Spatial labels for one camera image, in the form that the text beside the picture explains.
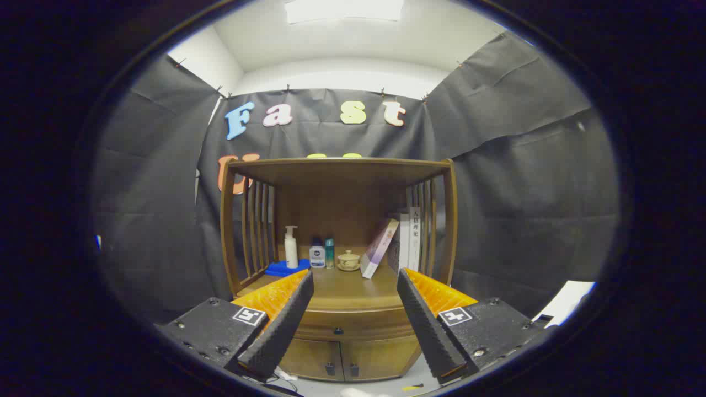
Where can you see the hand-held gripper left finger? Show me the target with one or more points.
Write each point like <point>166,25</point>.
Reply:
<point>284,325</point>

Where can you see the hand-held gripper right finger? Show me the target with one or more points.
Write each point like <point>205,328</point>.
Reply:
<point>427,325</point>

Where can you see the wooden drawer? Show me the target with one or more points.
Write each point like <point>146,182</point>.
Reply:
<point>358,322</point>

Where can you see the wooden cabinet door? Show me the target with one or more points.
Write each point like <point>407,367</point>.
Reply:
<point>311,358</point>
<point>378,358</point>

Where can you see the wooden countertop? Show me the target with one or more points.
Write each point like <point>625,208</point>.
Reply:
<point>347,286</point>

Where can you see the wooden cabinet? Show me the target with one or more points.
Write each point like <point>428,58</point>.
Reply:
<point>342,209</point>

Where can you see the blue cloth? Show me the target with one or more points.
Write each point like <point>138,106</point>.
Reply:
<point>284,268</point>

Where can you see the white pump bottle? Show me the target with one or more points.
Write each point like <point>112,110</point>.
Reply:
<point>291,253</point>

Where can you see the white lotion bottle blue cap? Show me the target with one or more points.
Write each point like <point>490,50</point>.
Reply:
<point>317,258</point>

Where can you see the dark patterned book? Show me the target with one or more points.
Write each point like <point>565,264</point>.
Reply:
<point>394,251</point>

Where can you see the teal bottle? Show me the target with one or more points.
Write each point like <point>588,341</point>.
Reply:
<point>330,255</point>

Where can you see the plain white book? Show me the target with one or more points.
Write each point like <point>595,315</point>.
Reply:
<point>404,242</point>

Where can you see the white book black characters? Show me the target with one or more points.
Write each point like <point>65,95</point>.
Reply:
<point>415,240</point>

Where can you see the beige lidded tea bowl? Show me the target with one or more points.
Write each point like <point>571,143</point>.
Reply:
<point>348,261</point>

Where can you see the purple and white box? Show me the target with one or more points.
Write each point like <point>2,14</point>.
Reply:
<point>379,248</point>

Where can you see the white device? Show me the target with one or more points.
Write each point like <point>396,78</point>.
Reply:
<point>568,300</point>

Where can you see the ceiling light panel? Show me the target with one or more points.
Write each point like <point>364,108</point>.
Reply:
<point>345,10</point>

